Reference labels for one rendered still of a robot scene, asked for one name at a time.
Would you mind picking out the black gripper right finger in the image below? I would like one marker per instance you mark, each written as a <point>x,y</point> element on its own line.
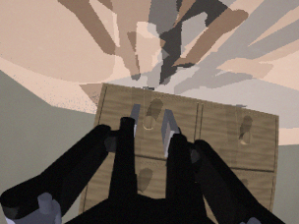
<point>229,200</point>

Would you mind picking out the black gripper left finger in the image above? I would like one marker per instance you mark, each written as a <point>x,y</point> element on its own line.
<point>45,198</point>

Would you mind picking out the brown wooden drawer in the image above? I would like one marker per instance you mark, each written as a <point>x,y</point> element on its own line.
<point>259,186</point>
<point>151,179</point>
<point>222,129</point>
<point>119,103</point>

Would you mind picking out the small brown wooden chest of drawers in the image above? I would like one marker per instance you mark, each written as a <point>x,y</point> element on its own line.
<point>196,137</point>

